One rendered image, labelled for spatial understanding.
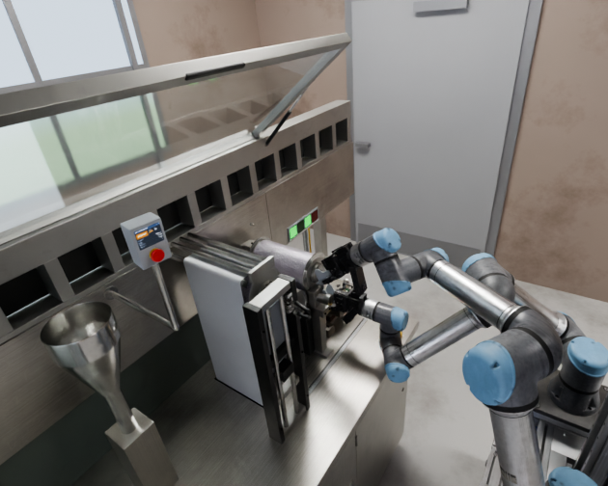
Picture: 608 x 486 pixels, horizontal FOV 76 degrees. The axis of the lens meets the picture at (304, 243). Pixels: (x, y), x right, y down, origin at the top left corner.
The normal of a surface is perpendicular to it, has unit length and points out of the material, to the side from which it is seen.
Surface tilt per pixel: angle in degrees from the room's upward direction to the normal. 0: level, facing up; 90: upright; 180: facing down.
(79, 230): 90
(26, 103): 52
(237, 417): 0
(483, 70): 90
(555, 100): 90
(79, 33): 90
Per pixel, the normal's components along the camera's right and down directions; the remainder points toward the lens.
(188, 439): -0.08, -0.86
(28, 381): 0.82, 0.23
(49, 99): 0.60, -0.34
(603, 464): -0.56, 0.46
